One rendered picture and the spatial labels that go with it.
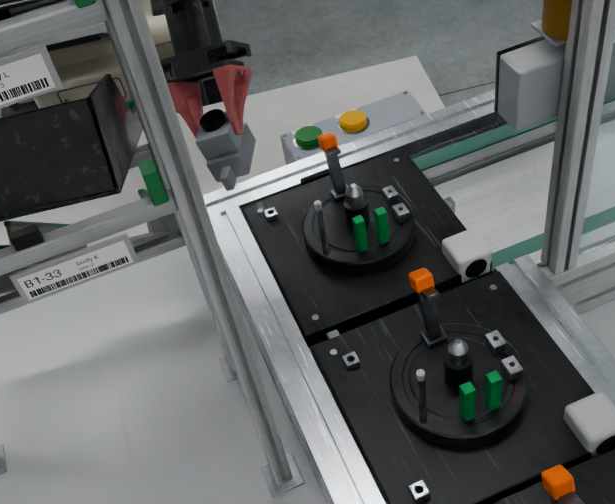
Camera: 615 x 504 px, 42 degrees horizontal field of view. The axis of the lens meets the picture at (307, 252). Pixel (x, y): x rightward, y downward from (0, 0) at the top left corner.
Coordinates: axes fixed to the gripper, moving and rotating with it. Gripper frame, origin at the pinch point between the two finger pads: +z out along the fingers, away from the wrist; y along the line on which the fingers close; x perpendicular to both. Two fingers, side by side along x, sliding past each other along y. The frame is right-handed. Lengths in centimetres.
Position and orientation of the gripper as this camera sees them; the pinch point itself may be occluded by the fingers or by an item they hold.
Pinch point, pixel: (218, 132)
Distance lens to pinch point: 93.8
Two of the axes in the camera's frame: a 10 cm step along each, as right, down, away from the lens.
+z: 2.3, 9.7, 0.9
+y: 9.2, -1.8, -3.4
